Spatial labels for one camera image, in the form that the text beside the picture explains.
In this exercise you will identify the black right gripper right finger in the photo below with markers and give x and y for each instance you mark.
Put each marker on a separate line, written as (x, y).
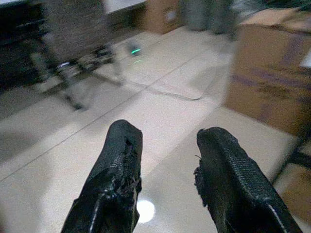
(233, 184)

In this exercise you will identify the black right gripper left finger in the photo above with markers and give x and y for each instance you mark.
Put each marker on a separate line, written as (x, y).
(114, 179)

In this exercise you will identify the black wheeled chair base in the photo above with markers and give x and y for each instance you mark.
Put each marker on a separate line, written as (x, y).
(77, 72)

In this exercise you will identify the large brown cardboard box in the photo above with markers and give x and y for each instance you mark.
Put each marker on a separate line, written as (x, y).
(269, 72)

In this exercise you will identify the device with green light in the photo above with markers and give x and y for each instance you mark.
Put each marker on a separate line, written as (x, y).
(134, 49)

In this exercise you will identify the grey cylindrical bin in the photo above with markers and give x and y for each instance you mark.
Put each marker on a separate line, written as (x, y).
(209, 15)

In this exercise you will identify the small brown cardboard box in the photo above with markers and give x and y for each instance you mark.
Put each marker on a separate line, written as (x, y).
(161, 15)

